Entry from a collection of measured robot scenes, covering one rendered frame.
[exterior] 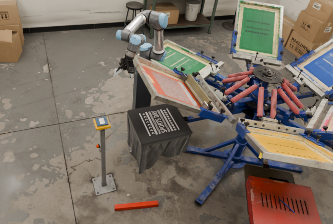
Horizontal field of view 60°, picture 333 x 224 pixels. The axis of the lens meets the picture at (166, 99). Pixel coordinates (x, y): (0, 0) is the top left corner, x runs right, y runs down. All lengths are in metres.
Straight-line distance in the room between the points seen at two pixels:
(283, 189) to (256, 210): 0.30
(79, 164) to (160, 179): 0.95
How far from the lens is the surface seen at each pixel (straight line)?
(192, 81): 2.69
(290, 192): 2.33
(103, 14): 6.20
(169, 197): 3.32
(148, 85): 2.15
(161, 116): 2.74
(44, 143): 3.85
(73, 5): 6.03
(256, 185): 2.25
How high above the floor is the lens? 2.80
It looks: 39 degrees down
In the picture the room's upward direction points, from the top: 9 degrees clockwise
